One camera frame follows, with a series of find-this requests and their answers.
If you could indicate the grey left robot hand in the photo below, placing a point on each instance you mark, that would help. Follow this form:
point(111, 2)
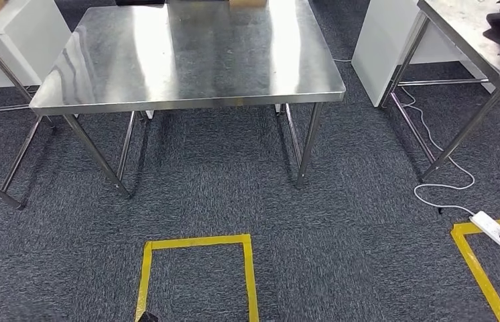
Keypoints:
point(148, 317)

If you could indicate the yellow floor tape square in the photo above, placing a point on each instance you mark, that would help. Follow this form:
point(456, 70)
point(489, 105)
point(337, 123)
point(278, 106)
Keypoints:
point(196, 242)
point(476, 266)

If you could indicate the white power strip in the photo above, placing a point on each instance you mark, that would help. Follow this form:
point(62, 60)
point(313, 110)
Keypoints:
point(490, 227)

